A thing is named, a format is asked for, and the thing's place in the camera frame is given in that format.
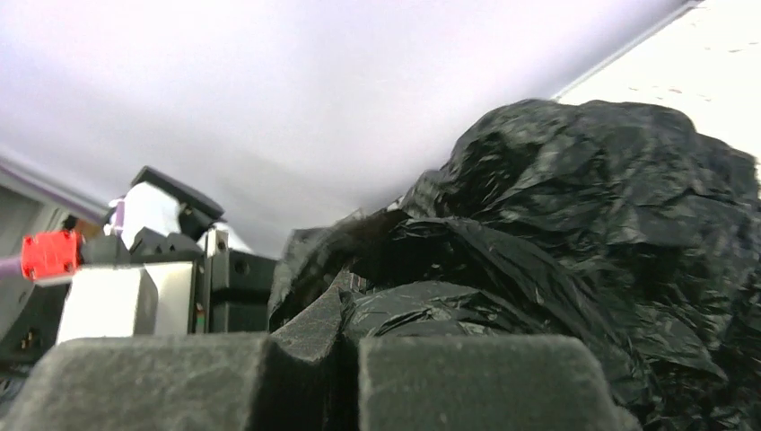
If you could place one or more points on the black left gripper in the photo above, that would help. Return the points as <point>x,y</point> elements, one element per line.
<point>229,288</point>

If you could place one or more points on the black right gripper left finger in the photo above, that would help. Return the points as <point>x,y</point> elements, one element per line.
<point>243,381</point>

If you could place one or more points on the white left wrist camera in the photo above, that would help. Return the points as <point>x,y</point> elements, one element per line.
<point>114,292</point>

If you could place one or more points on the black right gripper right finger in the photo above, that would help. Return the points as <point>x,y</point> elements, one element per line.
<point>517,383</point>

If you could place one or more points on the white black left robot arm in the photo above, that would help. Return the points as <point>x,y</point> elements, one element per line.
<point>30,314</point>

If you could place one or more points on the black plastic trash bag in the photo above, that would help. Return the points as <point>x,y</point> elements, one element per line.
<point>615,223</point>

